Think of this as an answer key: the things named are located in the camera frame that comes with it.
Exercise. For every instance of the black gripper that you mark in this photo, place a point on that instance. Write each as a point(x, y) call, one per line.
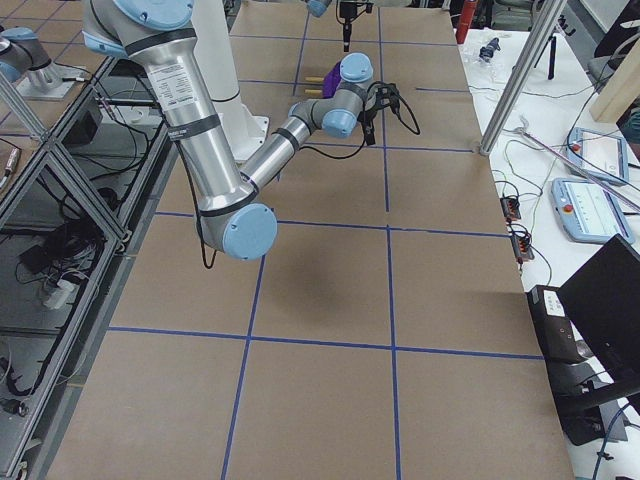
point(369, 116)
point(345, 31)

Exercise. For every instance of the purple towel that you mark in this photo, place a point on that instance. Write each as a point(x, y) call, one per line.
point(331, 81)

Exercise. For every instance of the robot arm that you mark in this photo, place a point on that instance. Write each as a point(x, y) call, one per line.
point(184, 48)
point(317, 8)

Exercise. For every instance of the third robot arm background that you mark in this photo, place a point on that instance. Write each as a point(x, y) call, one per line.
point(25, 62)

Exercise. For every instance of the red fire extinguisher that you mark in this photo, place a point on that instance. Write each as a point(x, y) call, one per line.
point(465, 20)

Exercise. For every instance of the upper orange connector block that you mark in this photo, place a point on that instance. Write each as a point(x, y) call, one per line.
point(511, 208)

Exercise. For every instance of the orange connector block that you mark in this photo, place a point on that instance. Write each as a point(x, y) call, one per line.
point(522, 249)
point(511, 208)

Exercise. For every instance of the lower orange connector block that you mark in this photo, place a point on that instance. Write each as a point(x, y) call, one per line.
point(522, 249)

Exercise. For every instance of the upper teach pendant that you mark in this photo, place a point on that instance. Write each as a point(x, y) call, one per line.
point(603, 155)

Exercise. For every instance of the teach pendant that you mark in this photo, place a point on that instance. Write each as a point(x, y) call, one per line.
point(588, 213)
point(603, 155)

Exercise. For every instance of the lower teach pendant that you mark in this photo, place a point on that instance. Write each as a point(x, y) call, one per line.
point(588, 213)

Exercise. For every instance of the wooden board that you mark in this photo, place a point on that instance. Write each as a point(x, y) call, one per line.
point(622, 88)

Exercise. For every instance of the black monitor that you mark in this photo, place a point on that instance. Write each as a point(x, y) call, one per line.
point(601, 299)

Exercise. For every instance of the black electronics box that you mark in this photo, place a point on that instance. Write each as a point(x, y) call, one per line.
point(585, 404)

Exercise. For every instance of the white power strip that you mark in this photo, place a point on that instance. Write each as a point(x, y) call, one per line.
point(59, 295)

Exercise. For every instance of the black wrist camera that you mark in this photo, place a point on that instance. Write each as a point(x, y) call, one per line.
point(387, 96)

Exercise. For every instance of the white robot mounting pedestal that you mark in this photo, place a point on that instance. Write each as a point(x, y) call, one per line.
point(244, 131)

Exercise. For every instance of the grey aluminium frame post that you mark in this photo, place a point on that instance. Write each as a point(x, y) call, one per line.
point(531, 51)

